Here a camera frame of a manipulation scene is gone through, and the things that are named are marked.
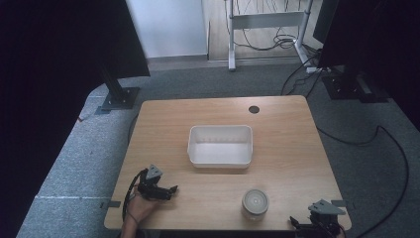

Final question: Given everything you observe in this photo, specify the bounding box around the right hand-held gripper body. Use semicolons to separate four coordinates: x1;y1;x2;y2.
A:
306;198;348;238

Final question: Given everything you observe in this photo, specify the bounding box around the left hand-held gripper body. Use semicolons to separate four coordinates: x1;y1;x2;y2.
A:
136;164;170;201

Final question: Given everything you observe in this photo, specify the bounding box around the person's left hand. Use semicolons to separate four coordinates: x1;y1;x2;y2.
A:
126;195;160;226

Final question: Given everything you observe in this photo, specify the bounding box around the white plastic bin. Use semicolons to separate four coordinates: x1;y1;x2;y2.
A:
186;124;255;170

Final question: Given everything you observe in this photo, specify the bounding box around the black metal stand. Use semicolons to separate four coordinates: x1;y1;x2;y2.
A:
321;64;389;104
94;62;141;116

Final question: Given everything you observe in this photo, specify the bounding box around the white power strip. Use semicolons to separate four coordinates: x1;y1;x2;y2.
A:
305;66;332;74

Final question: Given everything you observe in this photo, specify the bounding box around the black curtain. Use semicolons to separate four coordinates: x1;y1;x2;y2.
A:
0;0;152;238
317;0;420;132

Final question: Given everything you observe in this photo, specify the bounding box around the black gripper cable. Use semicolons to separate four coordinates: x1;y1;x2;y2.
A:
121;169;149;223

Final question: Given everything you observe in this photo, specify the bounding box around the long black floor cable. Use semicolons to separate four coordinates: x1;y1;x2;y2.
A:
316;124;411;238

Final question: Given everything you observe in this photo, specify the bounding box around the white wall panel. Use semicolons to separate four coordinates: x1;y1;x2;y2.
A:
126;0;209;60

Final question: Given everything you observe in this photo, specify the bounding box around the bundle of black floor cables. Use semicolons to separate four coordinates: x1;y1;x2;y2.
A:
231;0;323;58

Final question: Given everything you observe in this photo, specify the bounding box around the white desk frame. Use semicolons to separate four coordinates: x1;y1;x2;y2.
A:
225;0;319;72

